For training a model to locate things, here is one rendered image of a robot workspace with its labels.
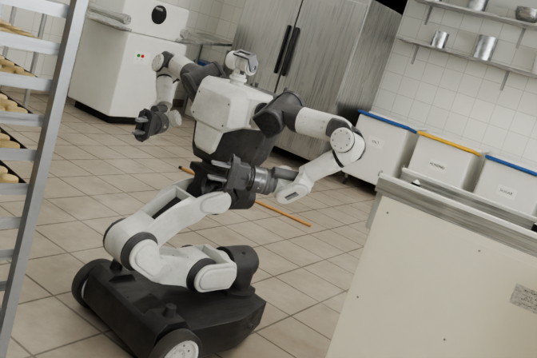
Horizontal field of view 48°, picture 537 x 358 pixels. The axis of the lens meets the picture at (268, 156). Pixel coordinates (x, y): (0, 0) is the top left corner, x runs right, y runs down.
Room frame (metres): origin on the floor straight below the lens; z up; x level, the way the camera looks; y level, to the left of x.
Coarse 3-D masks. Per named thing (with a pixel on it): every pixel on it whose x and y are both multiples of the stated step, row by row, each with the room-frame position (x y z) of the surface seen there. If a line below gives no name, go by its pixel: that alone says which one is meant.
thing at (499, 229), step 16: (384, 176) 1.97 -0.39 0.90; (384, 192) 1.96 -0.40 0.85; (400, 192) 1.94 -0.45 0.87; (416, 192) 1.92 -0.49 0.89; (432, 208) 1.89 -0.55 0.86; (448, 208) 1.87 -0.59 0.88; (464, 208) 1.85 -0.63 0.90; (464, 224) 1.84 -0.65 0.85; (480, 224) 1.83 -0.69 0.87; (496, 224) 1.81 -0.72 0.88; (512, 224) 1.80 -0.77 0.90; (512, 240) 1.78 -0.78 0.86; (528, 240) 1.77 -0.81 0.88
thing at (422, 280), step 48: (384, 240) 1.93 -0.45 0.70; (432, 240) 1.86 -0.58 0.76; (480, 240) 1.81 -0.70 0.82; (384, 288) 1.90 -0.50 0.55; (432, 288) 1.84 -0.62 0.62; (480, 288) 1.79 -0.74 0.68; (528, 288) 1.73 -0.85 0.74; (336, 336) 1.95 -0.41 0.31; (384, 336) 1.88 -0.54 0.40; (432, 336) 1.82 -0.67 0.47; (480, 336) 1.76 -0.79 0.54; (528, 336) 1.71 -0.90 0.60
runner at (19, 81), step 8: (0, 72) 1.34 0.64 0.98; (0, 80) 1.34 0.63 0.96; (8, 80) 1.36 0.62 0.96; (16, 80) 1.37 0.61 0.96; (24, 80) 1.39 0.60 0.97; (32, 80) 1.40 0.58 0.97; (40, 80) 1.41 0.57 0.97; (48, 80) 1.43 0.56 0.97; (32, 88) 1.40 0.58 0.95; (40, 88) 1.42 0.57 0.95; (48, 88) 1.43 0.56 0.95
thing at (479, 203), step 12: (408, 180) 2.22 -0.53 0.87; (420, 180) 2.20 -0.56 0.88; (432, 180) 2.19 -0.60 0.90; (432, 192) 2.18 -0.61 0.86; (444, 192) 2.16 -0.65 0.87; (456, 192) 2.15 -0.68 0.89; (468, 192) 2.15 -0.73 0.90; (468, 204) 2.12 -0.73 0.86; (480, 204) 2.11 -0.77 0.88; (492, 204) 2.09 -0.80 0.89; (504, 216) 2.07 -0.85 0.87; (516, 216) 2.06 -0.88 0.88; (528, 216) 2.04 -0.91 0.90; (528, 228) 2.03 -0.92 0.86
